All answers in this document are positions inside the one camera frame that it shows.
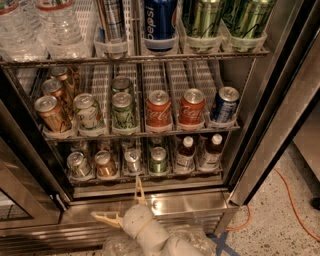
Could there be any green can front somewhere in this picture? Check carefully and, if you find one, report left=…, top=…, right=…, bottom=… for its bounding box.
left=112, top=92, right=137, bottom=130

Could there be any green tall can right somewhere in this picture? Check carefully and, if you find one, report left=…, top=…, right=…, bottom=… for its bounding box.
left=222, top=0, right=276, bottom=39

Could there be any white green can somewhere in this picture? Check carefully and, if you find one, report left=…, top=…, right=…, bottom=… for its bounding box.
left=73, top=93, right=104, bottom=130

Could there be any brown bottle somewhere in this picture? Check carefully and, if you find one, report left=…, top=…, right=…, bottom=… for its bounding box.
left=174, top=136, right=195, bottom=174
left=199, top=134, right=223, bottom=171

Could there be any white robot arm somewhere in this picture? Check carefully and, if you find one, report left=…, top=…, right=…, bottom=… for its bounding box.
left=91, top=176, right=204, bottom=256

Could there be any blue pepsi can middle shelf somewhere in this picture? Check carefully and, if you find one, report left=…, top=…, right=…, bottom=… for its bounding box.
left=210, top=86, right=240, bottom=123

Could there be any gold can front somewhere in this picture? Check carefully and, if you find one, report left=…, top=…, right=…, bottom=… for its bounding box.
left=34, top=95, right=72, bottom=133

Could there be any red coca-cola can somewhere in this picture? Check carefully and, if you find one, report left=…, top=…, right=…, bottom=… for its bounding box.
left=146, top=90, right=171, bottom=127
left=179, top=88, right=205, bottom=125

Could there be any white silver can bottom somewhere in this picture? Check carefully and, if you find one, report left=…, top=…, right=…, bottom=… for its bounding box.
left=124, top=148, right=141, bottom=174

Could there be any clear water bottle right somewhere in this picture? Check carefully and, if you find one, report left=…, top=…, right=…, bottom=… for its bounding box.
left=34, top=0, right=88, bottom=59

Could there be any red coca-cola can left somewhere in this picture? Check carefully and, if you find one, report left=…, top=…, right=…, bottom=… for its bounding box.
left=146, top=90, right=171, bottom=127

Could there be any plaid slim can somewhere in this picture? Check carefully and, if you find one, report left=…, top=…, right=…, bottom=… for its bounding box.
left=99, top=0, right=126, bottom=43

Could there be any brown bottle right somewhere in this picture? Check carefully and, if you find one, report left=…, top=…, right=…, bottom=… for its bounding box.
left=199, top=134, right=223, bottom=171

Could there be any clear water bottle left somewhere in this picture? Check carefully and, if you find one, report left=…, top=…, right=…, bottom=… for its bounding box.
left=0, top=0, right=47, bottom=62

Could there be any stainless steel fridge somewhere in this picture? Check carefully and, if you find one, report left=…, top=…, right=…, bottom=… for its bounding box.
left=0, top=0, right=320, bottom=256

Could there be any glass fridge door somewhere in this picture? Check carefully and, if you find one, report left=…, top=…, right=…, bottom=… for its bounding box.
left=0, top=101, right=68, bottom=235

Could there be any red coca-cola can right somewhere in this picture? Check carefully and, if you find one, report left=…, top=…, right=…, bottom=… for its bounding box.
left=179, top=88, right=205, bottom=125

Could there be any orange can bottom shelf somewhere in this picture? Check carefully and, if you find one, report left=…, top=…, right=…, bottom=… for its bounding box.
left=94, top=150, right=117, bottom=178

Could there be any silver can bottom left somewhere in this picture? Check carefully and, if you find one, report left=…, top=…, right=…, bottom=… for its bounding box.
left=67, top=152, right=91, bottom=178

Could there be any brown bottle left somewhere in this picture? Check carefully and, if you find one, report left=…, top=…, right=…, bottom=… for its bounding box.
left=174, top=136, right=195, bottom=174

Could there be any green can bottom shelf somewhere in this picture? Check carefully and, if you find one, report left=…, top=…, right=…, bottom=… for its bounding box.
left=150, top=147, right=167, bottom=174

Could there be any blue pepsi can top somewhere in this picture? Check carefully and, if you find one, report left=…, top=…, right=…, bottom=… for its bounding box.
left=143, top=0, right=177, bottom=52

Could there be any clear plastic wrap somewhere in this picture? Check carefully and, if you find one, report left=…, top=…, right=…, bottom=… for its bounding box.
left=102, top=225, right=216, bottom=256

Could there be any green tall can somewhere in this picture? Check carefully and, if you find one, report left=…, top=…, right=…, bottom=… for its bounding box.
left=222, top=0, right=276, bottom=39
left=181, top=0, right=225, bottom=38

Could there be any green can behind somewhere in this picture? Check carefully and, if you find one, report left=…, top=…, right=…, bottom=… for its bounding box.
left=111, top=76, right=134, bottom=96

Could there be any gold can middle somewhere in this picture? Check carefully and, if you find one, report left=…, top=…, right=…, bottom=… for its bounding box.
left=41, top=78, right=73, bottom=119

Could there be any gold can back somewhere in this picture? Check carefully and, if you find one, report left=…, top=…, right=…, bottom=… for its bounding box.
left=50, top=66, right=80, bottom=98

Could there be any gold can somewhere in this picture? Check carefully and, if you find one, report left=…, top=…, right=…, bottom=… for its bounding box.
left=34, top=95, right=72, bottom=133
left=41, top=78, right=73, bottom=119
left=50, top=66, right=80, bottom=98

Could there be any blue floor tape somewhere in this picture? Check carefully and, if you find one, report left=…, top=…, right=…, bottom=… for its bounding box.
left=207, top=232, right=240, bottom=256

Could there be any green tall can left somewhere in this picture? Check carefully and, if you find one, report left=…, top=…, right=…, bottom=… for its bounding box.
left=181, top=0, right=225, bottom=38

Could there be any clear water bottle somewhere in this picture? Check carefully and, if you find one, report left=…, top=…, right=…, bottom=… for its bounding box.
left=34, top=0, right=88, bottom=59
left=0, top=0, right=47, bottom=62

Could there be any orange power cable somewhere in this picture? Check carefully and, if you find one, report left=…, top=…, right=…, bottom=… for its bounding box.
left=225, top=167, right=320, bottom=242

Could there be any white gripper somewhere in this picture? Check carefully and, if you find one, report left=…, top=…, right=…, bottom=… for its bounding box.
left=91, top=176, right=169, bottom=256

